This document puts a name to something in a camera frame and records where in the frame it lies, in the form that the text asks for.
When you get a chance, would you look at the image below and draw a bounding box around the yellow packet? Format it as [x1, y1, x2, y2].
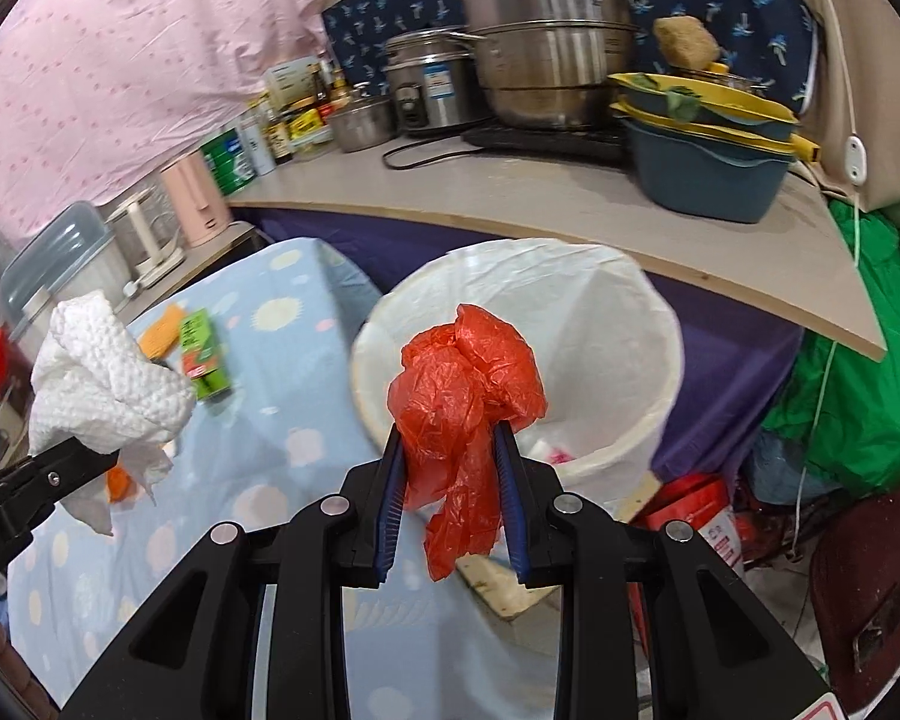
[289, 109, 335, 151]

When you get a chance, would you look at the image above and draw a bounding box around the white cable with switch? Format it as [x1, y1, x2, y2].
[791, 0, 871, 563]

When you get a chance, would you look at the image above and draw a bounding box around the black induction cooktop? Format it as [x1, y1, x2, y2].
[461, 124, 635, 166]

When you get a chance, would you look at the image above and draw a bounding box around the blue plastic basin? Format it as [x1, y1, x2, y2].
[624, 94, 796, 143]
[622, 131, 796, 224]

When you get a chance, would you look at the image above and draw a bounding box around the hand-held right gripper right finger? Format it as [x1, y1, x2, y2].
[491, 420, 833, 720]

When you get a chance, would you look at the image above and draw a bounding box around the pink electric kettle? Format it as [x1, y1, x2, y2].
[159, 152, 233, 247]

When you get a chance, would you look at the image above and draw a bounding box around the white paper towel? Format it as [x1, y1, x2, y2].
[28, 291, 196, 537]

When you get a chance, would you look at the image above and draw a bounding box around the green plastic bag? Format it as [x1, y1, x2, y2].
[761, 199, 900, 500]

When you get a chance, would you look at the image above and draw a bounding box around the clear plastic storage box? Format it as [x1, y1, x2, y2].
[0, 201, 132, 338]

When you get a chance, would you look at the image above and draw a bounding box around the small orange scrap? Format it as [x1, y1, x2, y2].
[105, 465, 140, 503]

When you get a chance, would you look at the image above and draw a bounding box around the white lined waste bin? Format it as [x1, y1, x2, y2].
[349, 238, 683, 526]

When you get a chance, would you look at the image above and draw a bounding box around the yellow plastic colander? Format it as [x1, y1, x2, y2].
[607, 71, 800, 128]
[619, 112, 822, 164]

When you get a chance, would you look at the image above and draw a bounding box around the black power cable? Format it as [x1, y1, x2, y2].
[381, 136, 481, 172]

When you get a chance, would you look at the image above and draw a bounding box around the navy printed cloth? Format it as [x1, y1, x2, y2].
[322, 0, 822, 121]

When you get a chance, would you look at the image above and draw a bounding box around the orange mesh sponge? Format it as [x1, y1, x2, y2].
[136, 304, 188, 361]

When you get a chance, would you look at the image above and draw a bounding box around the red plastic bag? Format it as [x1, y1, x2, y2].
[386, 304, 548, 582]

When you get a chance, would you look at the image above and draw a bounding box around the white glass kettle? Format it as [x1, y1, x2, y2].
[109, 187, 185, 290]

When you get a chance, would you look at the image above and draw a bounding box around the green tin can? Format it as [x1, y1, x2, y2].
[201, 127, 260, 196]

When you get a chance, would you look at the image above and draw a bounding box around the large steel steamer pot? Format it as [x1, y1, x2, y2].
[456, 0, 657, 132]

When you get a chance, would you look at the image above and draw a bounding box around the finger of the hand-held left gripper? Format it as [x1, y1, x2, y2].
[13, 454, 119, 535]
[0, 435, 119, 500]

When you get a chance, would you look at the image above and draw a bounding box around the steel wire basket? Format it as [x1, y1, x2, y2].
[667, 64, 766, 95]

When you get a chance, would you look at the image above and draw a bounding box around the dark red stool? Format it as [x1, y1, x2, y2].
[808, 476, 900, 698]

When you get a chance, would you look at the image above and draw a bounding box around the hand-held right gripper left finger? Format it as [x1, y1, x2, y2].
[58, 424, 410, 720]

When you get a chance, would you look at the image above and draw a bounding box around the green carton box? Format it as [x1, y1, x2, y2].
[176, 307, 233, 400]

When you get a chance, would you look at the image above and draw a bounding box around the small steel pot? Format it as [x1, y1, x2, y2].
[330, 94, 395, 153]

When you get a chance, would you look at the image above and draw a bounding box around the steel rice cooker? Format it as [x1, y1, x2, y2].
[382, 28, 488, 137]

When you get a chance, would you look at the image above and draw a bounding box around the purple cloth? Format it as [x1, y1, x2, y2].
[251, 206, 803, 481]

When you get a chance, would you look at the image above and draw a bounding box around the pink dotted sheet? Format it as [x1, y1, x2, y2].
[0, 0, 346, 241]

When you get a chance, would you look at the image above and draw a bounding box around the red plastic bucket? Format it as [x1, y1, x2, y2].
[641, 474, 747, 578]

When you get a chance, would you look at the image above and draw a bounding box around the white plastic bottle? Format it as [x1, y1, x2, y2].
[240, 109, 275, 175]

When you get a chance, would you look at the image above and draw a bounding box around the white cardboard box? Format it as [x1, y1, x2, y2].
[262, 64, 323, 110]

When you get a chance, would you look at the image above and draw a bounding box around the tan loofah sponge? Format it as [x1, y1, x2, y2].
[652, 15, 721, 68]

